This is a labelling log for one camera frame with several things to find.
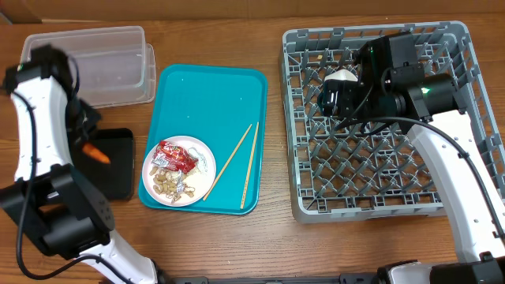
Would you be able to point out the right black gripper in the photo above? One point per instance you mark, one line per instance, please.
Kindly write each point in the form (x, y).
(349, 95)

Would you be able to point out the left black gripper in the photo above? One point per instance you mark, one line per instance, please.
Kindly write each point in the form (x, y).
(77, 137)

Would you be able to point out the white bowl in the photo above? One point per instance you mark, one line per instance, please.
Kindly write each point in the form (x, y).
(342, 74)

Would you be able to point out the orange carrot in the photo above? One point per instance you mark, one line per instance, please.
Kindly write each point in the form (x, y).
(93, 152)

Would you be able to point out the wooden chopstick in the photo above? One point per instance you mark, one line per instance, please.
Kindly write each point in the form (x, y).
(250, 165)
(227, 162)

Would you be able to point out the red snack wrapper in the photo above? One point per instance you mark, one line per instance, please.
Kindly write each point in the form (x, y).
(173, 157)

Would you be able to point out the teal serving tray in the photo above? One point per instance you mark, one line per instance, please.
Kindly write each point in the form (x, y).
(215, 105)

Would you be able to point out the white tissue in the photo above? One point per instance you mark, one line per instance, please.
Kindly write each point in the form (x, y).
(201, 162)

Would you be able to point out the white plate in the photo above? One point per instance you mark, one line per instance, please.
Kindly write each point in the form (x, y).
(200, 182)

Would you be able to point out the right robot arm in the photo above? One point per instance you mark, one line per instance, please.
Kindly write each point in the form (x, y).
(391, 87)

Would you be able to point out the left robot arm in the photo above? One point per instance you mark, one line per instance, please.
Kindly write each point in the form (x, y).
(62, 218)

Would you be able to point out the grey dishwasher rack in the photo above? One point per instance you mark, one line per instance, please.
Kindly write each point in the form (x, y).
(339, 175)

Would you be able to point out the clear plastic storage bin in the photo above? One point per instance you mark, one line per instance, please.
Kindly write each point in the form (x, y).
(116, 65)

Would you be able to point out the black rectangular tray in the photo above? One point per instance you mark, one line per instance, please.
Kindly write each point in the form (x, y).
(114, 180)

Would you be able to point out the peanut pile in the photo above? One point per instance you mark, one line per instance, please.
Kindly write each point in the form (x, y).
(171, 184)

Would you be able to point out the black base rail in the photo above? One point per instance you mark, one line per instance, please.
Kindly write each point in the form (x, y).
(346, 278)

